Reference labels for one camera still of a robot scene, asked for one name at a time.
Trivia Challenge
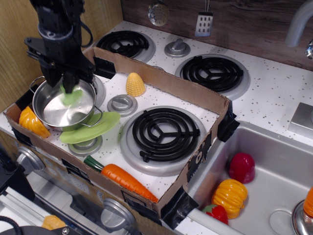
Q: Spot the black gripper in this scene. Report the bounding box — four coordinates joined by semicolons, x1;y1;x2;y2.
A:
23;30;96;94

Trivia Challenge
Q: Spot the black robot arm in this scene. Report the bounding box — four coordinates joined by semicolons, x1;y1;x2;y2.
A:
24;0;95;94

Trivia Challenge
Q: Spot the stainless steel pot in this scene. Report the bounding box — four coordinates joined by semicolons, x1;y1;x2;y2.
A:
30;76;103;131

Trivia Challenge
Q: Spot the yellow toy pepper in fence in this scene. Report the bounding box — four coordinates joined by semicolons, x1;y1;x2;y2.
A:
19;106;51;139

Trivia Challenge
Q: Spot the light green plastic plate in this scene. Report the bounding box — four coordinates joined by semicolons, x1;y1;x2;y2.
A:
59;112;121;144

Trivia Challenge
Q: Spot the silver centre stove knob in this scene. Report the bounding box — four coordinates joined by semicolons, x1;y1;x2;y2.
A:
107;94;138;117

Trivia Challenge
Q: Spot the silver stove knob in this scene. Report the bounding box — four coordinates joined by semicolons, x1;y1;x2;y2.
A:
107;94;138;117
164;38;191;58
68;136;103;157

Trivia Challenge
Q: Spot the yellow toy corn cob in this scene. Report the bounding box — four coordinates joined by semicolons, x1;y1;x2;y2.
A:
126;72;145;97

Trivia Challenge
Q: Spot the silver front stove knob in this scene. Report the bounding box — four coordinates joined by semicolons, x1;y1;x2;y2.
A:
68;136;103;157

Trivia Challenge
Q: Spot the silver oven knob left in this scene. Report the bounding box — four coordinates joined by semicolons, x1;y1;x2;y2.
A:
17;146;45;174

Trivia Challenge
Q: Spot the silver oven knob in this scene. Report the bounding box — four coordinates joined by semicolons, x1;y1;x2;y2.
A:
100;198;135;233
17;146;45;174

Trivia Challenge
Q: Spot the orange toy carrot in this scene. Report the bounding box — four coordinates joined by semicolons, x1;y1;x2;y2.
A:
84;155;158;203

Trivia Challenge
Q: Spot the front right black burner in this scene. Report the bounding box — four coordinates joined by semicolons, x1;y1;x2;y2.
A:
120;106;206;177

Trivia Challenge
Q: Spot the hanging metal strainer spoon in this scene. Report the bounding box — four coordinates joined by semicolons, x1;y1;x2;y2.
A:
148;0;169;26

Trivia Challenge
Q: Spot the silver back stove knob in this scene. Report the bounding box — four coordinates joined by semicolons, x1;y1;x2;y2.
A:
164;38;191;58

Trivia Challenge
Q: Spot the orange toy bottom left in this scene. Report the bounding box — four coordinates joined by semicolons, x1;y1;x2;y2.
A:
41;215;66;230

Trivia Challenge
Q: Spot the silver oven knob right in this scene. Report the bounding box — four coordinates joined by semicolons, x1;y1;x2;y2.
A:
100;198;135;233

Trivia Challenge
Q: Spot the hanging metal spatula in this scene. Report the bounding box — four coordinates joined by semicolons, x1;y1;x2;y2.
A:
195;0;213;37

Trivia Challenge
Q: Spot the back right black burner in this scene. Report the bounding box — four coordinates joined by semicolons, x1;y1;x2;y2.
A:
175;54;250;101

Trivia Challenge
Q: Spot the brown cardboard fence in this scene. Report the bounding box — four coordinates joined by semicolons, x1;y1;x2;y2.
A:
4;47;232;235

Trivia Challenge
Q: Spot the dark red toy vegetable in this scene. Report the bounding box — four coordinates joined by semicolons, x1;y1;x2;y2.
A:
228;152;255;184

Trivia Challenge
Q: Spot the yellow toy pumpkin in sink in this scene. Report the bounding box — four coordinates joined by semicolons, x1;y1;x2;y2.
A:
211;179;248;219

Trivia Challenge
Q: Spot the red toy strawberry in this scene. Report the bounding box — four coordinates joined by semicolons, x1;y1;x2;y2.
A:
202;204;228;225

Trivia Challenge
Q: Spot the stainless steel sink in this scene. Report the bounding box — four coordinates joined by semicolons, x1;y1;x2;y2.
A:
188;122;313;235

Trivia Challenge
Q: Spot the silver faucet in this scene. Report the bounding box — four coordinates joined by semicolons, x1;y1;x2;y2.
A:
285;0;313;47

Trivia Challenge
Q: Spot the orange toy at sink edge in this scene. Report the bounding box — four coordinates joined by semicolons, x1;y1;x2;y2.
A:
303;187;313;217

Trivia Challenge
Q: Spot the silver faucet base plate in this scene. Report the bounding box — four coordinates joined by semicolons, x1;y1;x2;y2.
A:
288;102;313;139

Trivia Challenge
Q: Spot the silver faucet handle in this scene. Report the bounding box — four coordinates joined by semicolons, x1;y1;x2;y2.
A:
305;39;313;59

